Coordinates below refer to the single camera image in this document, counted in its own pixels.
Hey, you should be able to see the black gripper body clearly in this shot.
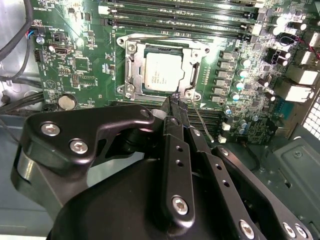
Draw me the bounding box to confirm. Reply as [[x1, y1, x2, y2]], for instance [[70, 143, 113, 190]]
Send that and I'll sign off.
[[49, 126, 238, 240]]

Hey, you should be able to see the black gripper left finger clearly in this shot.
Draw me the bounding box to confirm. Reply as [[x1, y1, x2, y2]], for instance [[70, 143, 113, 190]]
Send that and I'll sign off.
[[11, 96, 196, 232]]

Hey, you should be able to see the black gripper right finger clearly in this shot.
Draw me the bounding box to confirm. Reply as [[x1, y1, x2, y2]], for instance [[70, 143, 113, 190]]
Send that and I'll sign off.
[[179, 98, 315, 240]]

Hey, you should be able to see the metal socket cover frame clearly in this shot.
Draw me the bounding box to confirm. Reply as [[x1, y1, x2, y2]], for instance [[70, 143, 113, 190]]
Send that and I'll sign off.
[[123, 39, 203, 100]]

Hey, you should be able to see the thin wire locking lever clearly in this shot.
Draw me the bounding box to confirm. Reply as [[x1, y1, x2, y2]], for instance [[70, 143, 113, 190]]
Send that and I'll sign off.
[[190, 98, 215, 144], [122, 34, 210, 45]]

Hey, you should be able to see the silver square CPU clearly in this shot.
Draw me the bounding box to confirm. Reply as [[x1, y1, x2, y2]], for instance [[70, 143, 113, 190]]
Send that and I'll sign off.
[[140, 44, 192, 95]]

